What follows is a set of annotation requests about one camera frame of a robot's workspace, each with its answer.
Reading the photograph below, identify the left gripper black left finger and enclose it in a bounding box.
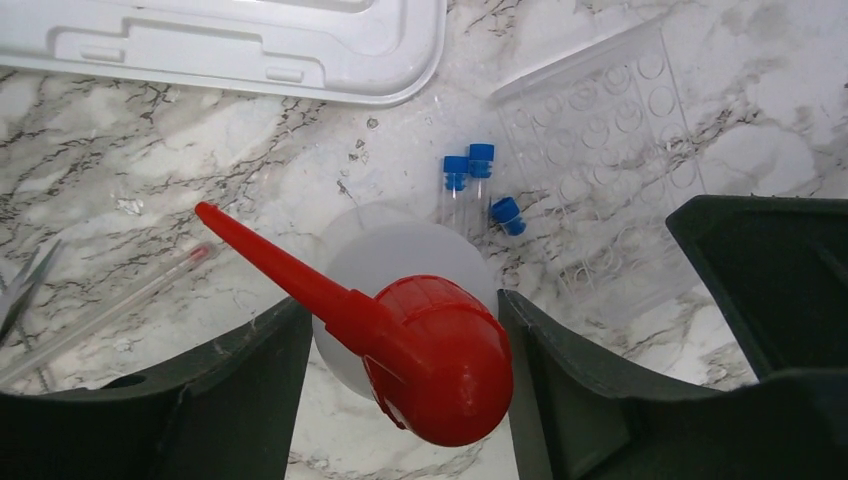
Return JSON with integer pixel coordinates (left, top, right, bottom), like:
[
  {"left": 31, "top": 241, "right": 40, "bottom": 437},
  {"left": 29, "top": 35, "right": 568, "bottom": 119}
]
[{"left": 1, "top": 299, "right": 312, "bottom": 479}]

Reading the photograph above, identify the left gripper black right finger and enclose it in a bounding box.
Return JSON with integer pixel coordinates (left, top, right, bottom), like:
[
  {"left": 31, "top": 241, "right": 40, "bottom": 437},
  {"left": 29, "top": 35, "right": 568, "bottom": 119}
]
[{"left": 498, "top": 290, "right": 847, "bottom": 479}]

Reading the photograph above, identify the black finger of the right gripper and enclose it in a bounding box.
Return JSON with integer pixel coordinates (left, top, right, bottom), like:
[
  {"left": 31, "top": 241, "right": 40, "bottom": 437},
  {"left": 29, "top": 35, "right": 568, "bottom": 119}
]
[{"left": 665, "top": 195, "right": 847, "bottom": 379}]

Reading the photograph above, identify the glass pipette red tip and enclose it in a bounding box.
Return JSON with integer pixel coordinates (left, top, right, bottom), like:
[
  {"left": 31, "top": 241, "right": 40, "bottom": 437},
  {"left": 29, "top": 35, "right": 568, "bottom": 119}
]
[{"left": 1, "top": 242, "right": 217, "bottom": 388}]

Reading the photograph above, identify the white squeeze bottle red nozzle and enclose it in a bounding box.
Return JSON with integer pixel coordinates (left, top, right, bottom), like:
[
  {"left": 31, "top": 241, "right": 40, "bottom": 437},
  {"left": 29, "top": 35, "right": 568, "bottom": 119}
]
[{"left": 195, "top": 202, "right": 513, "bottom": 447}]

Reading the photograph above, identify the clear plastic test tube rack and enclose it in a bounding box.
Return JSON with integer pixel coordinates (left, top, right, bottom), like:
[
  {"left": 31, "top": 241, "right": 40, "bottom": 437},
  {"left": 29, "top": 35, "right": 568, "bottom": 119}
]
[{"left": 491, "top": 19, "right": 705, "bottom": 325}]

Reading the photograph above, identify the blue capped test tube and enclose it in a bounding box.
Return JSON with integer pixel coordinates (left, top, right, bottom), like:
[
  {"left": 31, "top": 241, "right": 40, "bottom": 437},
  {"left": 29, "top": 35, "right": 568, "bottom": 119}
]
[
  {"left": 468, "top": 143, "right": 495, "bottom": 238},
  {"left": 440, "top": 155, "right": 469, "bottom": 235},
  {"left": 490, "top": 196, "right": 527, "bottom": 237}
]

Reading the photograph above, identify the white plastic bin lid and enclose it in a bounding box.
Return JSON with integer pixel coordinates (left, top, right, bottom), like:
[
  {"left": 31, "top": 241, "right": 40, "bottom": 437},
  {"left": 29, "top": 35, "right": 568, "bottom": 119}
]
[{"left": 1, "top": 1, "right": 447, "bottom": 106}]

